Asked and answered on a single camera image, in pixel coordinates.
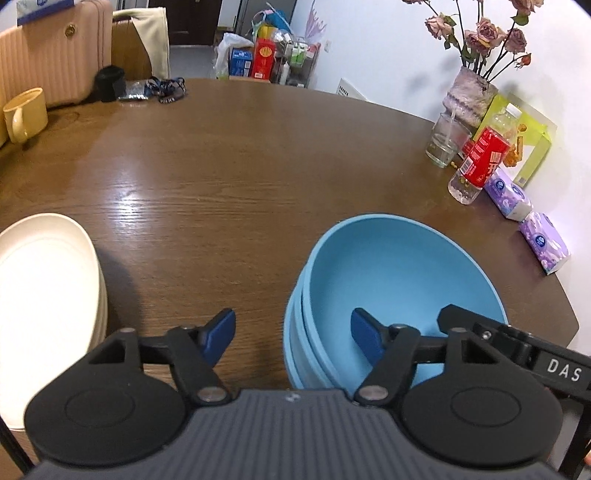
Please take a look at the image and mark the white wall vent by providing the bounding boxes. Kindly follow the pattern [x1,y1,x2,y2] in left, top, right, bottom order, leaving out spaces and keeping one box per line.
[336,78,369,100]

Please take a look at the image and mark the mottled pink vase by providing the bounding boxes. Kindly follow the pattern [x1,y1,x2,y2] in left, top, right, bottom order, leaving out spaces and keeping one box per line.
[445,67,499,127]

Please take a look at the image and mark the blue box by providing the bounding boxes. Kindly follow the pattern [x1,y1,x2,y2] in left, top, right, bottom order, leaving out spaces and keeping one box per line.
[229,47,254,78]

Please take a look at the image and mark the blue bowl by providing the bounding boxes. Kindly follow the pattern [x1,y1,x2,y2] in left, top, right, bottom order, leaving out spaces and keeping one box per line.
[283,295,319,389]
[293,277,333,388]
[302,213,510,388]

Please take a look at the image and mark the green snack box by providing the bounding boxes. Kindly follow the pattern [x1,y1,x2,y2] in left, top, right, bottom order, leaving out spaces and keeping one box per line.
[480,92,552,188]

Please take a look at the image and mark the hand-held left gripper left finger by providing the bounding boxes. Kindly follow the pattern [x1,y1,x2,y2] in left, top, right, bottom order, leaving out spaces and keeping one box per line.
[88,308,237,408]

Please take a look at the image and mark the red label water bottle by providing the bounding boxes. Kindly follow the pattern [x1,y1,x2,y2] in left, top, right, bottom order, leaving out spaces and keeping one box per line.
[447,102,522,205]

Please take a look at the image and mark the red box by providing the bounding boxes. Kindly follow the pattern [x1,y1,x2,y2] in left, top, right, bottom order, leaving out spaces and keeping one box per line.
[252,38,277,80]

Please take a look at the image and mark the dried pink roses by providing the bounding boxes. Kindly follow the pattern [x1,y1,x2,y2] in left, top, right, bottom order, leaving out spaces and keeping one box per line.
[402,0,543,81]

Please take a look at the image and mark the dark brown door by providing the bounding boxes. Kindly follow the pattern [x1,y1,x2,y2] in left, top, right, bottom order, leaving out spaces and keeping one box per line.
[148,0,222,47]

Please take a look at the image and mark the purple tissue pack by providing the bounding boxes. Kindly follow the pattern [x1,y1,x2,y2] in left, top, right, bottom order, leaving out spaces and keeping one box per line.
[519,211,572,275]
[482,167,534,222]

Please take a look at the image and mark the black cylinder container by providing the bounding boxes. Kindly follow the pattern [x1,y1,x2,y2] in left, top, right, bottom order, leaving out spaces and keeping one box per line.
[95,65,126,103]

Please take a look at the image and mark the blue bag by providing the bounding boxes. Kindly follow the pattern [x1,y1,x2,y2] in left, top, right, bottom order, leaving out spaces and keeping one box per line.
[252,7,294,33]

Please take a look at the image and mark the wire storage cart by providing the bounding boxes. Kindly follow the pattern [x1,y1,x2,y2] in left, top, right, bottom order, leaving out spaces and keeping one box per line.
[272,30,321,88]

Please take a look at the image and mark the cream plate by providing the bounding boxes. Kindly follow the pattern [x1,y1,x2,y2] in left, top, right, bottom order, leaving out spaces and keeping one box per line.
[0,263,110,432]
[0,213,100,418]
[0,249,105,425]

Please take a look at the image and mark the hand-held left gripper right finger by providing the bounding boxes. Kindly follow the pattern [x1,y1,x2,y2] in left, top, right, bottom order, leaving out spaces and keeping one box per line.
[350,308,504,408]

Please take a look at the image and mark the yellow mug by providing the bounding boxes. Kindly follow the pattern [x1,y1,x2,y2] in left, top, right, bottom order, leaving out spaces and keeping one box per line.
[3,88,49,145]

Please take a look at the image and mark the pink ribbed suitcase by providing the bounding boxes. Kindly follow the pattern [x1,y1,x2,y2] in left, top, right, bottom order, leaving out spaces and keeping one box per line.
[0,0,114,109]

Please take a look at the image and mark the clear drinking glass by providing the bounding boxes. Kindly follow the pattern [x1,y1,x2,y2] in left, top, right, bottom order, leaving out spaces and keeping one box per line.
[425,112,472,168]

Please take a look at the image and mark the cream cloth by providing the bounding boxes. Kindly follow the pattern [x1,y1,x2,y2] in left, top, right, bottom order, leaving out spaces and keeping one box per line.
[113,6,171,79]

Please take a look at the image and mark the wooden chair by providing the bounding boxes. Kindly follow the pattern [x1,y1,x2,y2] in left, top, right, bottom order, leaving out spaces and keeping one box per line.
[111,7,171,81]

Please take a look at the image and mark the white plastic bag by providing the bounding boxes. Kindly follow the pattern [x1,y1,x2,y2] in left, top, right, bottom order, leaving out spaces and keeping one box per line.
[215,32,254,80]

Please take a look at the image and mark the white blue tissue pack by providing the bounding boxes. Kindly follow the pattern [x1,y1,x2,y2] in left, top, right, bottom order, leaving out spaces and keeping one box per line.
[16,0,84,26]

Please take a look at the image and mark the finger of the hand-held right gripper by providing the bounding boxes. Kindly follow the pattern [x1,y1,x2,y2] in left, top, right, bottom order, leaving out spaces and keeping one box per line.
[438,305,509,335]

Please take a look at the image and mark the dark small packet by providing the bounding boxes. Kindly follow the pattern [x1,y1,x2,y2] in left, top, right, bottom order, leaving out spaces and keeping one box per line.
[117,80,151,101]

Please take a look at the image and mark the feather wall decoration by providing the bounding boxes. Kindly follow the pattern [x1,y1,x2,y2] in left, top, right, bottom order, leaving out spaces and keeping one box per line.
[305,0,329,44]

